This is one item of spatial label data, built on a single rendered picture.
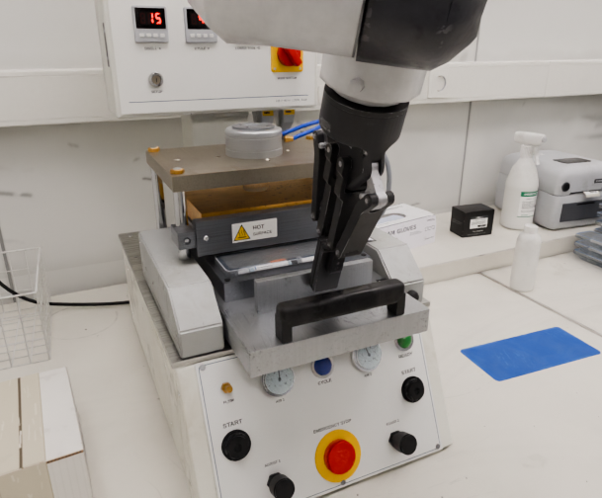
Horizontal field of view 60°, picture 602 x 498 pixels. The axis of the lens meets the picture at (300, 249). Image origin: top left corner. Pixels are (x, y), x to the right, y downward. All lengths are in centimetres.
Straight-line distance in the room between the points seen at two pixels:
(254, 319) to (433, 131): 104
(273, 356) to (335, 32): 33
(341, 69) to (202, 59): 44
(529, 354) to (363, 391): 41
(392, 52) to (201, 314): 37
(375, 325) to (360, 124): 24
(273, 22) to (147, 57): 52
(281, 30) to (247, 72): 54
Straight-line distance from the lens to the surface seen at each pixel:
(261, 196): 72
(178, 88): 84
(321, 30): 32
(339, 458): 67
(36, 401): 75
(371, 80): 42
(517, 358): 99
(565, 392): 93
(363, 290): 56
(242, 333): 56
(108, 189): 120
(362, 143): 45
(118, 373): 93
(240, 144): 71
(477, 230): 141
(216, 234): 65
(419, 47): 32
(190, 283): 61
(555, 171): 150
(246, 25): 33
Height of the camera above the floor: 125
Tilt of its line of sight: 21 degrees down
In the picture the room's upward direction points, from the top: straight up
